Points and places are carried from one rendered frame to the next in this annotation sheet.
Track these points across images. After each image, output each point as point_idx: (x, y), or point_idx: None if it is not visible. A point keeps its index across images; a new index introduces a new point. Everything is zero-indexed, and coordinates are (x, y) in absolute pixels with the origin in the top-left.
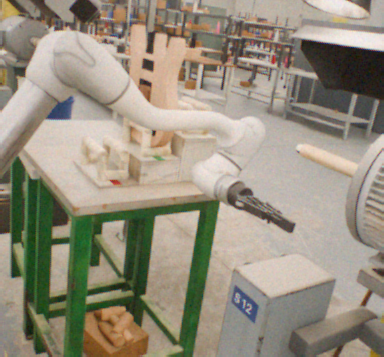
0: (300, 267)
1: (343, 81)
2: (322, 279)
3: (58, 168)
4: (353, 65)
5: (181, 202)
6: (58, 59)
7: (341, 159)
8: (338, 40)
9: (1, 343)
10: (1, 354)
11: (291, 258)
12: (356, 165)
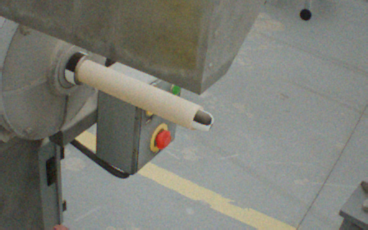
0: (132, 73)
1: (190, 62)
2: (111, 66)
3: None
4: (178, 11)
5: None
6: None
7: (127, 75)
8: None
9: (362, 219)
10: (351, 213)
11: (143, 80)
12: (103, 66)
